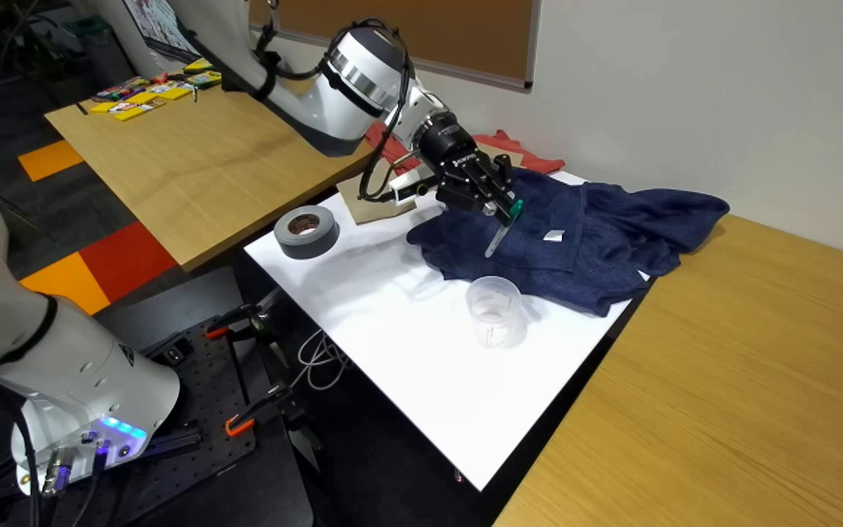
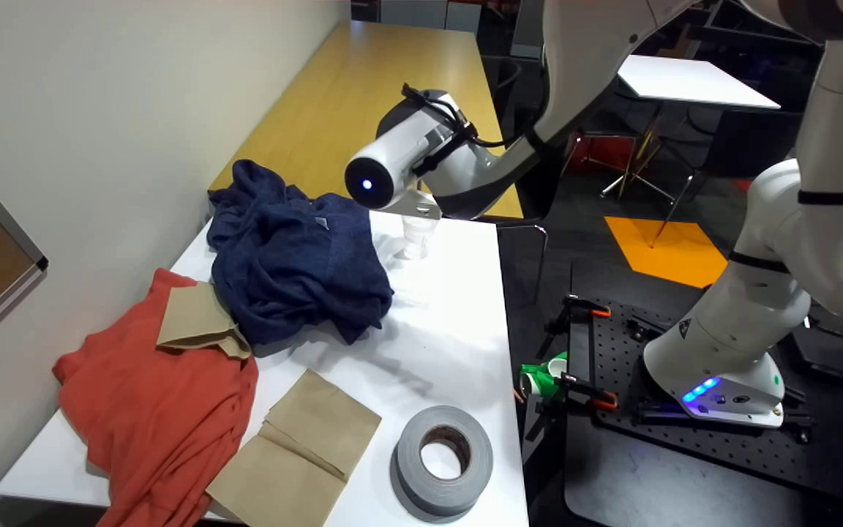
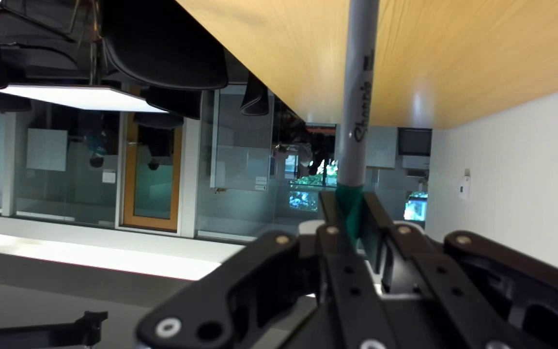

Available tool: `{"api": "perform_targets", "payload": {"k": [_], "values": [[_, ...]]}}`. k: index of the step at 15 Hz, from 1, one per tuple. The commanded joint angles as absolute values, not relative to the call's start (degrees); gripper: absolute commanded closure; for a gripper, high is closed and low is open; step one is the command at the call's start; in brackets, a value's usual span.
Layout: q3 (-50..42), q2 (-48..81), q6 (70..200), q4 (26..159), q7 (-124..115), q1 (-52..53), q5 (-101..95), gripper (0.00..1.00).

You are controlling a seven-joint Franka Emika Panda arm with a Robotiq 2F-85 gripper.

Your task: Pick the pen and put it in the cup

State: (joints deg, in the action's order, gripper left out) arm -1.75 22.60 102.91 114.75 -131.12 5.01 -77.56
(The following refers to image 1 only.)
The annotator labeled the clear plastic cup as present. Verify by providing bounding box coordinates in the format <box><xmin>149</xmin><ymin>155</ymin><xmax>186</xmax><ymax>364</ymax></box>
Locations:
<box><xmin>461</xmin><ymin>273</ymin><xmax>534</xmax><ymax>355</ymax></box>

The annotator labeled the brown cardboard piece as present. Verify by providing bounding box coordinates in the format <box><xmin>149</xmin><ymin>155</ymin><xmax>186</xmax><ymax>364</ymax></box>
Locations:
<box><xmin>332</xmin><ymin>168</ymin><xmax>422</xmax><ymax>232</ymax></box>

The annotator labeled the black perforated mount plate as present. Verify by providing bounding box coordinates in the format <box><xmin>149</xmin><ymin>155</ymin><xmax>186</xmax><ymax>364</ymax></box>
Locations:
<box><xmin>66</xmin><ymin>331</ymin><xmax>261</xmax><ymax>524</ymax></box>

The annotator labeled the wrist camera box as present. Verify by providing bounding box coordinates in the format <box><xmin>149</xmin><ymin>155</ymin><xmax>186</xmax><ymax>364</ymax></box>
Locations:
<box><xmin>381</xmin><ymin>162</ymin><xmax>444</xmax><ymax>209</ymax></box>

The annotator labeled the large wooden table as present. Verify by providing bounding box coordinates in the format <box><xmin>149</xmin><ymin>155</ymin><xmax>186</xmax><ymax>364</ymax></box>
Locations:
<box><xmin>490</xmin><ymin>211</ymin><xmax>843</xmax><ymax>527</ymax></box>

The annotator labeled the orange handled black clamp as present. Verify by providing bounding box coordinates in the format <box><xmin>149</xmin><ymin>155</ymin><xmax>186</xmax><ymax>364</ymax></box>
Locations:
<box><xmin>223</xmin><ymin>380</ymin><xmax>297</xmax><ymax>443</ymax></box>
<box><xmin>201</xmin><ymin>301</ymin><xmax>284</xmax><ymax>345</ymax></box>

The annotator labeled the yellow flat tool pack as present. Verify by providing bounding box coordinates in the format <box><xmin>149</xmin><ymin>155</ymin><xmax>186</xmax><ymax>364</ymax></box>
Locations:
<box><xmin>88</xmin><ymin>79</ymin><xmax>199</xmax><ymax>127</ymax></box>

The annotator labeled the white cable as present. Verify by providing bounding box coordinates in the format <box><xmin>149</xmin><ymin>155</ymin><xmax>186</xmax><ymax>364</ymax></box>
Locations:
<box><xmin>287</xmin><ymin>328</ymin><xmax>348</xmax><ymax>395</ymax></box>

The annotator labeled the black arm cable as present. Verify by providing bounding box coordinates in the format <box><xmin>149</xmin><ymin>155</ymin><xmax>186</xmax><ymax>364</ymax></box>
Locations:
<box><xmin>353</xmin><ymin>16</ymin><xmax>422</xmax><ymax>205</ymax></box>

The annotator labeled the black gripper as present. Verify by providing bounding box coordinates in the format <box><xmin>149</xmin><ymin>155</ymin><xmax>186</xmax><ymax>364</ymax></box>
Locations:
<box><xmin>429</xmin><ymin>142</ymin><xmax>529</xmax><ymax>228</ymax></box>

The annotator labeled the red cloth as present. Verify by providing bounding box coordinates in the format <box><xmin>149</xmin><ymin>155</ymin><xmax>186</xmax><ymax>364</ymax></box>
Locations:
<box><xmin>365</xmin><ymin>121</ymin><xmax>569</xmax><ymax>180</ymax></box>

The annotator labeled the grey duct tape roll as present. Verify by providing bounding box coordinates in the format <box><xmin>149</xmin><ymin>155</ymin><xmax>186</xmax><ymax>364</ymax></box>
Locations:
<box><xmin>271</xmin><ymin>202</ymin><xmax>343</xmax><ymax>265</ymax></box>

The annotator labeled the framed cork board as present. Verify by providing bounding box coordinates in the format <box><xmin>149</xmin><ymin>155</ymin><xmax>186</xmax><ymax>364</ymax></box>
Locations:
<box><xmin>249</xmin><ymin>0</ymin><xmax>543</xmax><ymax>93</ymax></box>

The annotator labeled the silver marker pen green cap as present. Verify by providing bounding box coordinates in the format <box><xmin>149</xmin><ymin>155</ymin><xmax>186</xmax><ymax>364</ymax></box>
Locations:
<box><xmin>483</xmin><ymin>199</ymin><xmax>526</xmax><ymax>265</ymax></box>

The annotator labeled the light wooden table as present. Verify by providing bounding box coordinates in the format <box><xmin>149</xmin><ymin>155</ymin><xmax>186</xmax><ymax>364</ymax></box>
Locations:
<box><xmin>44</xmin><ymin>79</ymin><xmax>378</xmax><ymax>276</ymax></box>

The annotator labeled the dark blue cloth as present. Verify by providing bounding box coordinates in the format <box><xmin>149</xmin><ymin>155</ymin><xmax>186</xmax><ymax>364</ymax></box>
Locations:
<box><xmin>403</xmin><ymin>168</ymin><xmax>735</xmax><ymax>322</ymax></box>

